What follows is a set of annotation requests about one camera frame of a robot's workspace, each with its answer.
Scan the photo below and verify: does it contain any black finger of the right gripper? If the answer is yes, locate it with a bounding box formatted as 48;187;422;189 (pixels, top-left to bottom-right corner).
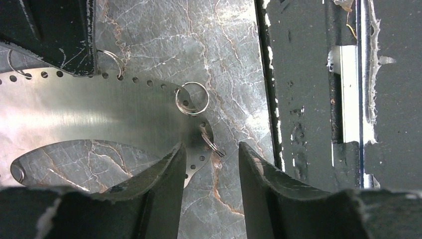
0;0;98;77

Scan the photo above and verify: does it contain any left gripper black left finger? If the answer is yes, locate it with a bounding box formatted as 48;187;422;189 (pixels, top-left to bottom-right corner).
0;143;187;239

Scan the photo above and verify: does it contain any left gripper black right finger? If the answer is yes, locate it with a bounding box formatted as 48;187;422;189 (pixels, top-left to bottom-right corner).
238;142;422;239

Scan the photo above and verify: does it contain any silver perforated metal plate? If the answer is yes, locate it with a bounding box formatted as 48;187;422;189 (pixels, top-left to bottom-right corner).
0;68;213;187

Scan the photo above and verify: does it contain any key with red tag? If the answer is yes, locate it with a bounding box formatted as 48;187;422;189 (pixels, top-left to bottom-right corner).
201;127;226;158

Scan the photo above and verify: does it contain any silver metal keyring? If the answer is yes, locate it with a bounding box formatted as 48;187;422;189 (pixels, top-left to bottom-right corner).
174;81;210;117

